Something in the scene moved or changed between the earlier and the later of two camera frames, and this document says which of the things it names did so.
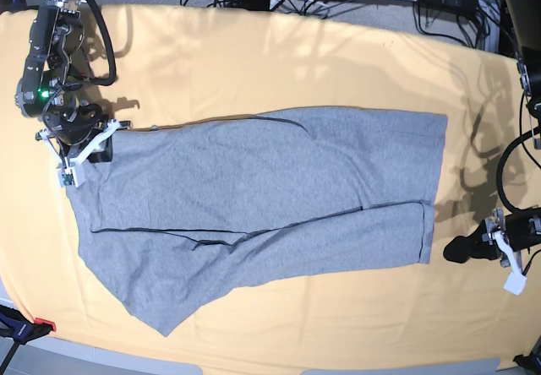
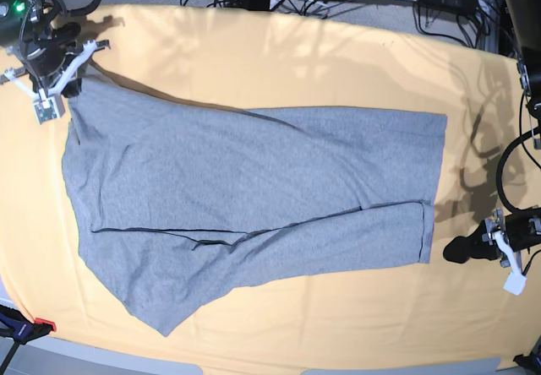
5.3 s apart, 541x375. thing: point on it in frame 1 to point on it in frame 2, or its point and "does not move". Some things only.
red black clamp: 15,325 does not move
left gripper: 73,136 to 55,55
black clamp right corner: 532,361 does not move
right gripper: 478,244 does not move
